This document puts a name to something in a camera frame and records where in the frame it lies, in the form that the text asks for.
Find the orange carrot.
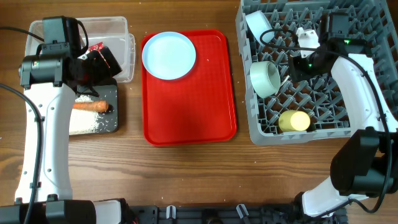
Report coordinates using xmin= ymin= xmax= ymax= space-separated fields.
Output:
xmin=73 ymin=100 xmax=109 ymax=113

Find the light blue plate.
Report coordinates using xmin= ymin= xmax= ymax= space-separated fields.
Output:
xmin=141 ymin=32 xmax=197 ymax=80

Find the mint green bowl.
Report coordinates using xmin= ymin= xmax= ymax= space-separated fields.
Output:
xmin=249 ymin=61 xmax=281 ymax=98

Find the red snack wrapper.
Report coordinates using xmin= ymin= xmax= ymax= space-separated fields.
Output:
xmin=87 ymin=42 xmax=104 ymax=53

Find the white plastic spoon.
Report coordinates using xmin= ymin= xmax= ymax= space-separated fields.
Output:
xmin=280 ymin=75 xmax=290 ymax=86

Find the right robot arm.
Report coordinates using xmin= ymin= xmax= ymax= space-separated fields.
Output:
xmin=289 ymin=12 xmax=397 ymax=222

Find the grey dishwasher rack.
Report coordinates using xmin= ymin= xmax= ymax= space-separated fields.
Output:
xmin=236 ymin=1 xmax=397 ymax=146

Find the yellow plastic cup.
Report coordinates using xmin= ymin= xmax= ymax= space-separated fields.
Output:
xmin=279 ymin=110 xmax=310 ymax=132

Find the black waste tray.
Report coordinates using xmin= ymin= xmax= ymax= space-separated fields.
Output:
xmin=75 ymin=78 xmax=119 ymax=134

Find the red plastic tray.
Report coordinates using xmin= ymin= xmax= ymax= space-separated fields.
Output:
xmin=141 ymin=29 xmax=237 ymax=146

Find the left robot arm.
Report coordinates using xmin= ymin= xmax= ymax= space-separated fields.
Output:
xmin=1 ymin=16 xmax=137 ymax=223

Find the light blue bowl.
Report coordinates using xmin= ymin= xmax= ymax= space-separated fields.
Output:
xmin=246 ymin=11 xmax=275 ymax=45

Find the clear plastic bin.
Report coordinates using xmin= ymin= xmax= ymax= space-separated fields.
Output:
xmin=19 ymin=16 xmax=135 ymax=88

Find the white rice pile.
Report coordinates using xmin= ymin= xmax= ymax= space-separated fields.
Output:
xmin=69 ymin=109 xmax=100 ymax=135

